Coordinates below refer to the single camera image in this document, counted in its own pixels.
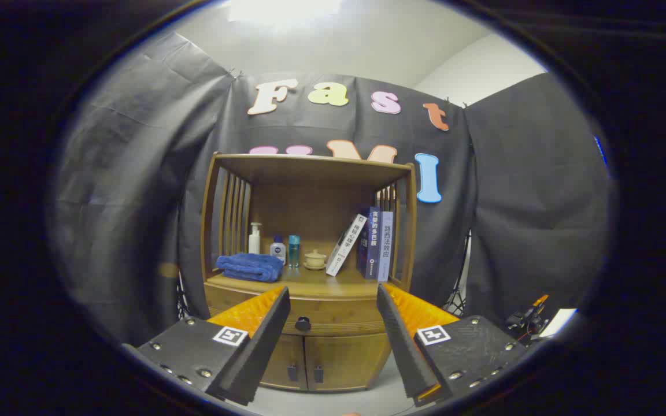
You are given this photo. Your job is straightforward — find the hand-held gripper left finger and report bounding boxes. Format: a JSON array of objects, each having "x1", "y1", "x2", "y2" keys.
[{"x1": 124, "y1": 285, "x2": 291, "y2": 406}]

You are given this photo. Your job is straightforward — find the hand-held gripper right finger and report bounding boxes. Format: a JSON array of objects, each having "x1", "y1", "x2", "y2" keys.
[{"x1": 376, "y1": 282, "x2": 533, "y2": 407}]

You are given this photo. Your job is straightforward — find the wooden drawer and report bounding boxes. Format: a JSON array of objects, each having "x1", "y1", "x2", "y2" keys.
[{"x1": 205, "y1": 283, "x2": 394, "y2": 337}]

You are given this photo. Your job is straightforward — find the wooden cabinet door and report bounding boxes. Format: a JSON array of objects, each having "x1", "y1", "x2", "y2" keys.
[
  {"x1": 259, "y1": 334, "x2": 307, "y2": 391},
  {"x1": 304, "y1": 333, "x2": 393, "y2": 392}
]

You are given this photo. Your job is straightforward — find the wooden countertop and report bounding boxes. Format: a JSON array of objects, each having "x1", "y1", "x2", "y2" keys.
[{"x1": 205, "y1": 266, "x2": 410, "y2": 299}]

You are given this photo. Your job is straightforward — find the wooden cabinet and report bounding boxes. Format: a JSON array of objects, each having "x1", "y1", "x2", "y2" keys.
[{"x1": 200, "y1": 151, "x2": 418, "y2": 393}]

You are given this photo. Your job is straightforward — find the folded blue towel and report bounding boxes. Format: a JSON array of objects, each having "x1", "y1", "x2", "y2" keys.
[{"x1": 216, "y1": 253, "x2": 285, "y2": 283}]

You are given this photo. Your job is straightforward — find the light blue book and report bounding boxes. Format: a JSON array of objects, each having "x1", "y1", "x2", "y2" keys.
[{"x1": 378, "y1": 210, "x2": 394, "y2": 283}]

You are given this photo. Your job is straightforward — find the dark blue book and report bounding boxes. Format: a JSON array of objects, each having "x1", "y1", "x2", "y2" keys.
[{"x1": 357, "y1": 206, "x2": 381, "y2": 280}]

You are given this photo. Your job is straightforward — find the white book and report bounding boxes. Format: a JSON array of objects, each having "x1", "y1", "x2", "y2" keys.
[{"x1": 325, "y1": 214, "x2": 368, "y2": 277}]

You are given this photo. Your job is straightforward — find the black and orange device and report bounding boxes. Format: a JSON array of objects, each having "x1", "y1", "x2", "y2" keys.
[{"x1": 505, "y1": 294, "x2": 553, "y2": 341}]

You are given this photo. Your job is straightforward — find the white sheet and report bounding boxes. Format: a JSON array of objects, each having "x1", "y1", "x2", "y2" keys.
[{"x1": 538, "y1": 308, "x2": 578, "y2": 339}]

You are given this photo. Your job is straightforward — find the black backdrop cloth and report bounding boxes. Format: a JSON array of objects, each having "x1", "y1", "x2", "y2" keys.
[{"x1": 50, "y1": 32, "x2": 611, "y2": 347}]

